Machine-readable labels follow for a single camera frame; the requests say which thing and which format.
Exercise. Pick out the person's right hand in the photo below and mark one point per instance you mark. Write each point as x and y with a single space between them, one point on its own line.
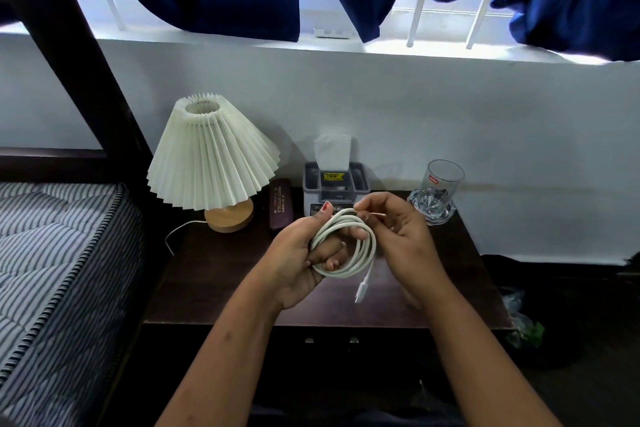
410 251

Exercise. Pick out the person's left hand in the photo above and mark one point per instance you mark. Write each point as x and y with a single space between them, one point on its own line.
290 261

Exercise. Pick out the dark maroon glasses case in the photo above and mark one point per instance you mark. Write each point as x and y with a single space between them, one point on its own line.
280 204

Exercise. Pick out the clear drinking glass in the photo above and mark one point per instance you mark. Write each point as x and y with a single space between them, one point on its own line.
445 179

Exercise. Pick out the white grey tissue box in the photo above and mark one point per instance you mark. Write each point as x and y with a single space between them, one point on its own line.
360 176

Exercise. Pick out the white tissue stack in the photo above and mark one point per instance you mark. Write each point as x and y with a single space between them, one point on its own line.
332 154

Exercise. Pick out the person's right forearm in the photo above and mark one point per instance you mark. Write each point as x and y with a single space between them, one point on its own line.
485 371

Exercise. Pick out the person's left forearm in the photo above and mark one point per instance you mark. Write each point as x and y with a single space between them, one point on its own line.
220 366

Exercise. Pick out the dark wooden bedside table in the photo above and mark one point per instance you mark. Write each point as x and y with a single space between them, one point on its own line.
210 281

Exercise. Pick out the black trash bin plastic liner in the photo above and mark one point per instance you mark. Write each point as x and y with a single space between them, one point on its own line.
522 326

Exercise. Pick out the person's dark trousers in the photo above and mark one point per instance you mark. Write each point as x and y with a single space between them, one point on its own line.
360 416

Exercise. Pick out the clear glass coaster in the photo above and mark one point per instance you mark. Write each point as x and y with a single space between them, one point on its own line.
417 206

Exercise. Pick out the cream pleated table lamp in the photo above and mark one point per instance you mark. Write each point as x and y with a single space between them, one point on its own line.
210 156

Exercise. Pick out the small white window fitting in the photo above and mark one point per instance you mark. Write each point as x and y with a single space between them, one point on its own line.
331 34

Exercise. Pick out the striped mattress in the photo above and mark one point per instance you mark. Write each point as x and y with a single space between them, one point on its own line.
55 266

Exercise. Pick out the dark wooden bed frame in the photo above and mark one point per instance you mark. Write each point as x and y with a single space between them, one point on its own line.
75 41

